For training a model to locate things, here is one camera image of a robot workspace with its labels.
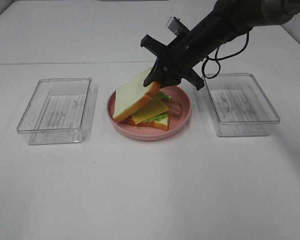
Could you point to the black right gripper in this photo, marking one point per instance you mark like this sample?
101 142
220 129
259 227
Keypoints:
174 62

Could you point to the green lettuce leaf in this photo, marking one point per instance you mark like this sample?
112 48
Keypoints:
161 95

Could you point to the yellow cheese slice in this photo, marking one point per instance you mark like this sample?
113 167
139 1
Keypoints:
155 107

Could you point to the bread slice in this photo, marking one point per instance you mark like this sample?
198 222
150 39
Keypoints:
161 125
133 95

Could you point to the bacon strip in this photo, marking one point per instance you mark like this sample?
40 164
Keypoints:
175 108
128 121

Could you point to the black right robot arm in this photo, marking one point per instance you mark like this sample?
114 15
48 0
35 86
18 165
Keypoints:
228 20

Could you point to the pink round plate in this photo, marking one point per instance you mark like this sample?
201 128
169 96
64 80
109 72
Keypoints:
150 133

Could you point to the clear right plastic tray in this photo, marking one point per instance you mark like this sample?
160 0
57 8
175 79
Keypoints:
238 106

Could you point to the clear plastic tray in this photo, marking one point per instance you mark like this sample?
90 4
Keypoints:
59 111
238 106

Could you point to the clear left plastic tray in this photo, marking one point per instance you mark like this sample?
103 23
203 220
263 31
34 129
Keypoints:
59 111

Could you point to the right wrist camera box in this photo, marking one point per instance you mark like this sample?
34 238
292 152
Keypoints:
176 26

